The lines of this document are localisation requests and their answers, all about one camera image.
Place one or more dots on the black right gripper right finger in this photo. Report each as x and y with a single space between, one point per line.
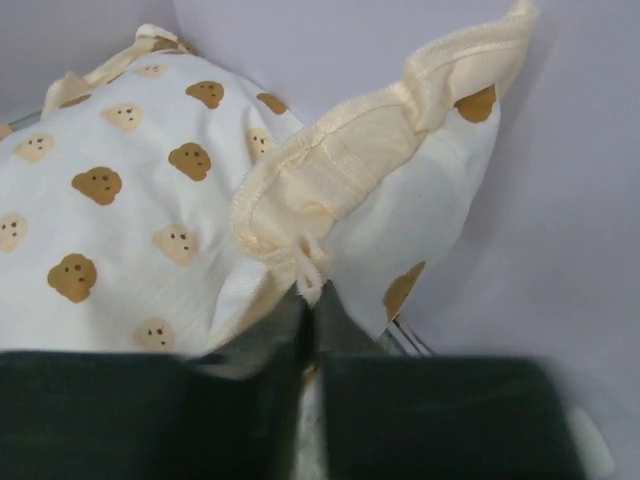
393 416

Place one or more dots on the bear print bed mattress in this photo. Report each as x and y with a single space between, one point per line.
115 206

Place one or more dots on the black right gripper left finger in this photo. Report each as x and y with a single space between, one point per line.
229 414

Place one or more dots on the small bear print pillow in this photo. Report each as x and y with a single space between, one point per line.
377 191

